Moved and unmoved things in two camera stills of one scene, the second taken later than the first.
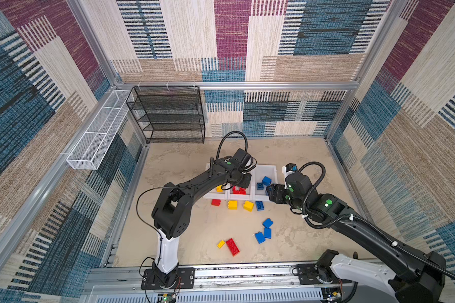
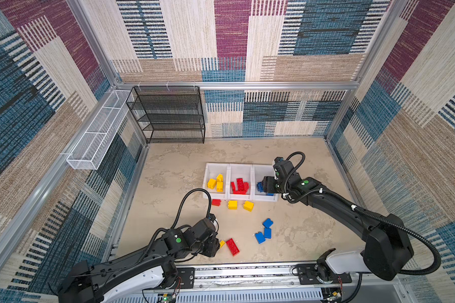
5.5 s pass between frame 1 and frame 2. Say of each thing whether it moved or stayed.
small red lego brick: stayed
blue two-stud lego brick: moved
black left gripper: moved
